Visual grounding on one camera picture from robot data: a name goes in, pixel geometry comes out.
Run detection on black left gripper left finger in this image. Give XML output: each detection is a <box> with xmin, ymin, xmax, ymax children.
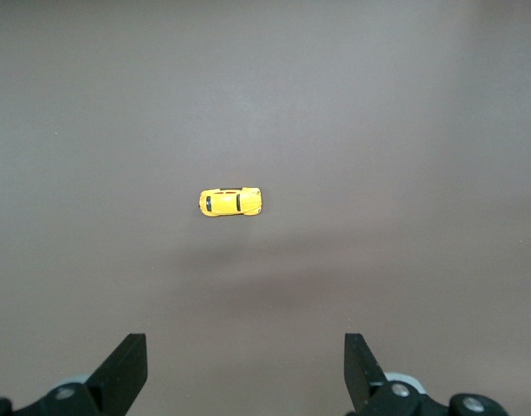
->
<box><xmin>0</xmin><ymin>332</ymin><xmax>149</xmax><ymax>416</ymax></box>

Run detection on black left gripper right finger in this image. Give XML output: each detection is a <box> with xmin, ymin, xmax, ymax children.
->
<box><xmin>343</xmin><ymin>332</ymin><xmax>509</xmax><ymax>416</ymax></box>

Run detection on yellow beetle toy car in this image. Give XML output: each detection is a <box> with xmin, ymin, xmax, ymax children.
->
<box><xmin>198</xmin><ymin>186</ymin><xmax>263</xmax><ymax>218</ymax></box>

